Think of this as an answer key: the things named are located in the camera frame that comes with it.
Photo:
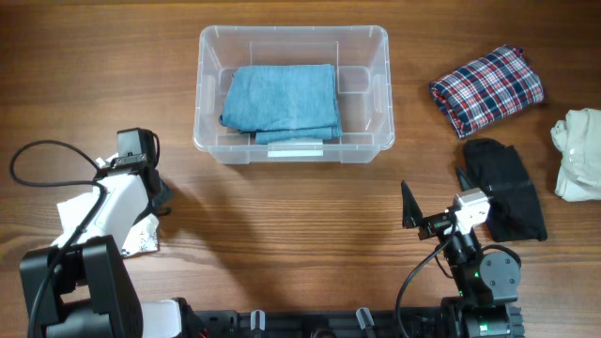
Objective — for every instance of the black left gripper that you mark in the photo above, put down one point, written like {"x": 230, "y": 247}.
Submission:
{"x": 163, "y": 201}

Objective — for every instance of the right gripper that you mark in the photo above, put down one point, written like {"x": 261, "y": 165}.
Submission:
{"x": 413, "y": 217}

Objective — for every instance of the plaid flannel cloth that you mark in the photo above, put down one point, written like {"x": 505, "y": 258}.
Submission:
{"x": 486, "y": 90}

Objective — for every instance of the white printed cloth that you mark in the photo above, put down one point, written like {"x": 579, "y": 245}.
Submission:
{"x": 141, "y": 239}

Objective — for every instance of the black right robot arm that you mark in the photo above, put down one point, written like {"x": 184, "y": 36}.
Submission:
{"x": 486, "y": 277}

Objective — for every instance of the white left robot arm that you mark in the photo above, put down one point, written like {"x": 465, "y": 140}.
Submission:
{"x": 79, "y": 286}

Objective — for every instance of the folded black cloth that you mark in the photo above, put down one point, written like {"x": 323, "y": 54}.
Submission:
{"x": 515, "y": 210}

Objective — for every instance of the clear plastic storage box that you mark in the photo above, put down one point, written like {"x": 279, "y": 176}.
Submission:
{"x": 360, "y": 55}

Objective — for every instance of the folded blue cloth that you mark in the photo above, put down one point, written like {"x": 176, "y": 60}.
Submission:
{"x": 279, "y": 103}

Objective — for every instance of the crumpled cream cloth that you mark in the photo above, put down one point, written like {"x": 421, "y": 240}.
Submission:
{"x": 577, "y": 137}

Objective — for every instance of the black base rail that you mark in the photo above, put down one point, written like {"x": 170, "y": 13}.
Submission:
{"x": 328, "y": 324}

